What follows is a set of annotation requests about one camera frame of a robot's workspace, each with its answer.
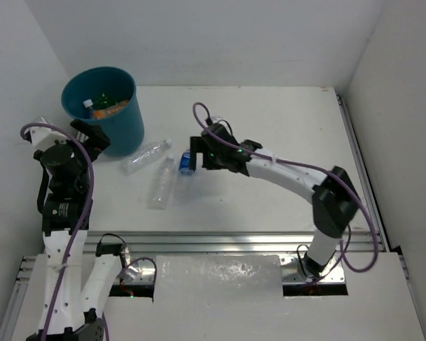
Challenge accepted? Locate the orange label bottle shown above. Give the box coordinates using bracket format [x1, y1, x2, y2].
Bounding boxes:
[83, 99, 129, 119]

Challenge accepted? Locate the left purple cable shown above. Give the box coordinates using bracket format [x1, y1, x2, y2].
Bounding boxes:
[19, 122, 159, 341]

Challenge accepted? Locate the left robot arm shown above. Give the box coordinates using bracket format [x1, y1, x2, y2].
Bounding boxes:
[20, 119, 125, 340]

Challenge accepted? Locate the crushed green bottle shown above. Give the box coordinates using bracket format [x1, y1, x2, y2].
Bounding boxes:
[92, 92, 118, 110]

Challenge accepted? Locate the purple cable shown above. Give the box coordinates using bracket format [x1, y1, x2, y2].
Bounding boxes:
[192, 102, 379, 283]
[19, 122, 159, 341]

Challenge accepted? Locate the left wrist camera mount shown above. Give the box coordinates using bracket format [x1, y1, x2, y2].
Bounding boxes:
[24, 126, 65, 151]

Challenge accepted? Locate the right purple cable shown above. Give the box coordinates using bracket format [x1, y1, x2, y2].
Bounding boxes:
[192, 102, 379, 283]

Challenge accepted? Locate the teal plastic bin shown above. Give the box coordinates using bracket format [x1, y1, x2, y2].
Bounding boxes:
[61, 67, 145, 157]

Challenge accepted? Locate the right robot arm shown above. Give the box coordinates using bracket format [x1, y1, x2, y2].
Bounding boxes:
[190, 123, 358, 278]

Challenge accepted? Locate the clear bottle white cap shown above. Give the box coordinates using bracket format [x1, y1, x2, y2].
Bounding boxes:
[147, 154, 176, 210]

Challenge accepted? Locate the blue label bottle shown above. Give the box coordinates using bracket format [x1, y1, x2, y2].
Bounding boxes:
[175, 149, 195, 200]

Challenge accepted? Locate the clear bottle near bin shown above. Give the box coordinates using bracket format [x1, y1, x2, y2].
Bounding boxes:
[121, 138, 173, 175]

